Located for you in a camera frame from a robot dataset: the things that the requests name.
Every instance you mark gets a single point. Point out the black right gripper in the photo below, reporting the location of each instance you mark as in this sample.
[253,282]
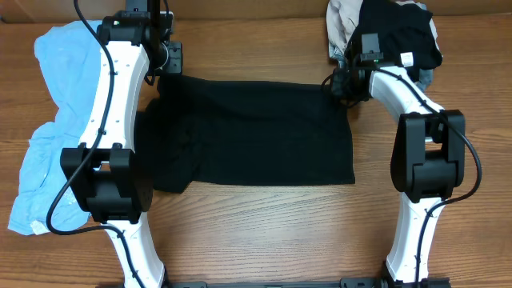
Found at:
[338,78]

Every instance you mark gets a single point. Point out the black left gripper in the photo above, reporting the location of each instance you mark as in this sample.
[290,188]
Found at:
[175,65]

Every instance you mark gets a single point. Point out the black t-shirt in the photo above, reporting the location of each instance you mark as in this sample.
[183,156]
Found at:
[243,133]

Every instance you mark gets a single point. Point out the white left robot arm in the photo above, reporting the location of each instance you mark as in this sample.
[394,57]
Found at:
[103,172]

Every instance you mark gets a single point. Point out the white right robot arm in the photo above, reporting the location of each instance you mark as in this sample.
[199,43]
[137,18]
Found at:
[427,160]

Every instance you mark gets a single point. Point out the folded beige garment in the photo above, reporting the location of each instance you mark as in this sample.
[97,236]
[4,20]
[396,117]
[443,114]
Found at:
[342,17]

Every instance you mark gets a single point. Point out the folded black garment with tag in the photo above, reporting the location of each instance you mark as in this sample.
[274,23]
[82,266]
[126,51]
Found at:
[400,29]

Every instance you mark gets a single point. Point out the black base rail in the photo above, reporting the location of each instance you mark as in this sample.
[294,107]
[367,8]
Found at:
[276,285]

